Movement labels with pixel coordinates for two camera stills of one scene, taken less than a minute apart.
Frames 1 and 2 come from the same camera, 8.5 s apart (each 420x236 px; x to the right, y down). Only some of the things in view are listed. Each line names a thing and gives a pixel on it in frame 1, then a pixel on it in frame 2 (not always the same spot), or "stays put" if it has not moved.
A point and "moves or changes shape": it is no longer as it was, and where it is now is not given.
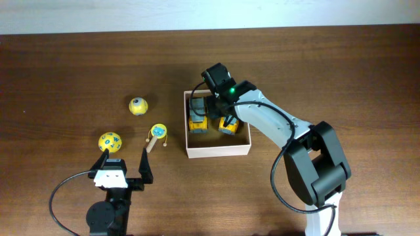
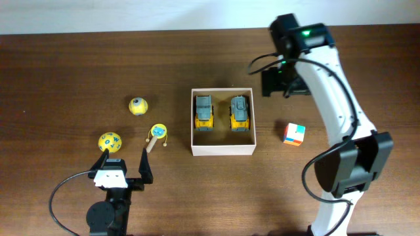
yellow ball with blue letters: x=111 y=140 stays put
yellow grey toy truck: x=231 y=128 moves or changes shape
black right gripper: x=213 y=109 → x=271 y=82
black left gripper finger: x=99 y=164 stays put
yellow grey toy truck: x=197 y=124 moves or changes shape
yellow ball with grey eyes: x=138 y=106 stays put
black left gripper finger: x=145 y=169 stays put
